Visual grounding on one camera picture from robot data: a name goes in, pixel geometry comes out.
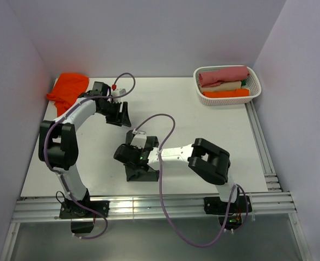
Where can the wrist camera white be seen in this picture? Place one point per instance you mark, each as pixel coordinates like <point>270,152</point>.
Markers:
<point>139,139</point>
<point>117,94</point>

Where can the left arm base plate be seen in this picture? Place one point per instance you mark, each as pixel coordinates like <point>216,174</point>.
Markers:
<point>82,220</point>

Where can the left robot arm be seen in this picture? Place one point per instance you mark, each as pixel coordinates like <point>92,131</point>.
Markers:
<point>58,145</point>

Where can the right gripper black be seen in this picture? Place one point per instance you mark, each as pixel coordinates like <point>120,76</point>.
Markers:
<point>133,148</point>

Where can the dark grey t shirt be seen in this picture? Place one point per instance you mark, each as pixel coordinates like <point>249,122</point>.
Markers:
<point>144,176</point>

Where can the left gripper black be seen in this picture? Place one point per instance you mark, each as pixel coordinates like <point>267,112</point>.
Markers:
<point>119,118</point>

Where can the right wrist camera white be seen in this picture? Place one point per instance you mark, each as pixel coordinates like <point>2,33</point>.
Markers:
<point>139,139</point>

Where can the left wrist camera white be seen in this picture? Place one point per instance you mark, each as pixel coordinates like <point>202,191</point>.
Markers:
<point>117,94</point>

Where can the rolled orange t shirt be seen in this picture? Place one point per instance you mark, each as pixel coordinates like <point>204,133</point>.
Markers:
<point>227,94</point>

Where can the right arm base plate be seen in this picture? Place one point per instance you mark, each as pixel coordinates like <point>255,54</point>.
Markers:
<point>238,209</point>

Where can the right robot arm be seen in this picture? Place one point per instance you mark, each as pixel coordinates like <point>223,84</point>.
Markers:
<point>209,162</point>

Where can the rolled beige t shirt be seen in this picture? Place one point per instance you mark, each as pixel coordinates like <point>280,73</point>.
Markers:
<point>227,86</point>

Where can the rolled pink t shirt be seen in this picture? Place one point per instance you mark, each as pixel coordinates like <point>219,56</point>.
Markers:
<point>229,74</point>

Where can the aluminium rail frame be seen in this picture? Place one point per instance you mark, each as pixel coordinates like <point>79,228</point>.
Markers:
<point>273,202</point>

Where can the orange t shirt on table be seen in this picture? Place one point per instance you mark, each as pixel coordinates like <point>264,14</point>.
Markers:
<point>66,91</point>

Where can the white plastic basket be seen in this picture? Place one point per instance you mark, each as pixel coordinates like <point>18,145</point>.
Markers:
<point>253,85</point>

